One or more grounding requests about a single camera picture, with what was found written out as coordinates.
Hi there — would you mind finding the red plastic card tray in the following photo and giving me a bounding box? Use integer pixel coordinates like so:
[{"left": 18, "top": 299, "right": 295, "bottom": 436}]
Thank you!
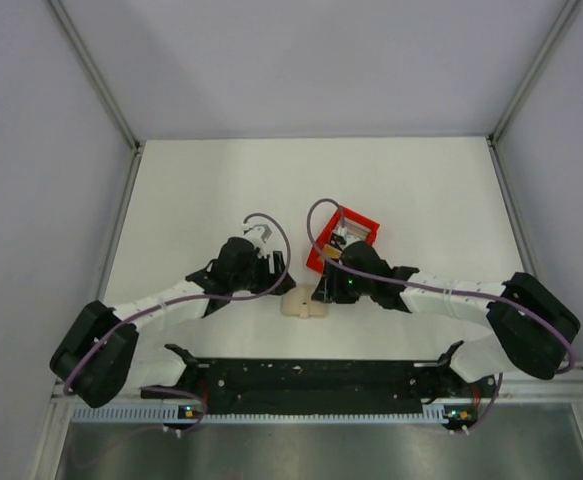
[{"left": 315, "top": 207, "right": 380, "bottom": 260}]

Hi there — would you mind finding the white slotted cable duct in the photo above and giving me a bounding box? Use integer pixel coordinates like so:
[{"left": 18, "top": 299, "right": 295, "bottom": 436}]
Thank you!
[{"left": 71, "top": 403, "right": 475, "bottom": 425}]

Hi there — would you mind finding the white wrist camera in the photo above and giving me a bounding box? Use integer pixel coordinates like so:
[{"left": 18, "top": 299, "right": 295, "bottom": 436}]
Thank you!
[
  {"left": 330, "top": 225, "right": 353, "bottom": 249},
  {"left": 242, "top": 224, "right": 272, "bottom": 249}
]

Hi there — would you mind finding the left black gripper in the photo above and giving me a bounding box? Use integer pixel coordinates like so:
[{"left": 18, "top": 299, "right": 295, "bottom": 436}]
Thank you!
[{"left": 231, "top": 251, "right": 295, "bottom": 296}]

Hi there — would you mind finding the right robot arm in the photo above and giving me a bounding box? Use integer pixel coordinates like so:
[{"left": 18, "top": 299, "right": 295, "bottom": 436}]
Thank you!
[{"left": 311, "top": 241, "right": 581, "bottom": 396}]

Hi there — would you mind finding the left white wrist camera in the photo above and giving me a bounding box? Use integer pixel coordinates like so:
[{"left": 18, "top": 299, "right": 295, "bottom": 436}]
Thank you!
[{"left": 242, "top": 224, "right": 272, "bottom": 249}]

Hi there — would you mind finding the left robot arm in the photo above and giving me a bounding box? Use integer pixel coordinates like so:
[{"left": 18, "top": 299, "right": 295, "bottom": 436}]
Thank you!
[{"left": 50, "top": 236, "right": 296, "bottom": 408}]

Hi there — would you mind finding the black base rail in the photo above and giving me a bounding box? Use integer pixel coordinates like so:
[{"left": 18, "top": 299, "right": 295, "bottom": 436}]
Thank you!
[{"left": 141, "top": 347, "right": 496, "bottom": 415}]

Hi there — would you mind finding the beige card holder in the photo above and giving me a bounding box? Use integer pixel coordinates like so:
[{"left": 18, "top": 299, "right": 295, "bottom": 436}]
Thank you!
[{"left": 280, "top": 285, "right": 328, "bottom": 319}]

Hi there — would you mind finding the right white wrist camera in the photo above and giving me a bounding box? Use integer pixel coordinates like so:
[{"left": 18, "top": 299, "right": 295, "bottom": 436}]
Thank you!
[{"left": 330, "top": 225, "right": 353, "bottom": 249}]

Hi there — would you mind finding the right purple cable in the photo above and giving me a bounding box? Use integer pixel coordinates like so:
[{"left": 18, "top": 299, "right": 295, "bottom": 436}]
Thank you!
[{"left": 305, "top": 199, "right": 577, "bottom": 374}]

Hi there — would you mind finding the gold credit card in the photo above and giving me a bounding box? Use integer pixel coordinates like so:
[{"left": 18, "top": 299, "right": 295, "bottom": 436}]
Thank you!
[{"left": 322, "top": 243, "right": 342, "bottom": 259}]

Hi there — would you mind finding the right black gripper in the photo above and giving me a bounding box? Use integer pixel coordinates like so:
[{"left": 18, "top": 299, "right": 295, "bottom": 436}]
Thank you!
[{"left": 312, "top": 257, "right": 375, "bottom": 303}]

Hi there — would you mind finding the stack of upright cards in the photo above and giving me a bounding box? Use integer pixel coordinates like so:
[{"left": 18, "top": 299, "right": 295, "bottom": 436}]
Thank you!
[{"left": 344, "top": 217, "right": 371, "bottom": 241}]

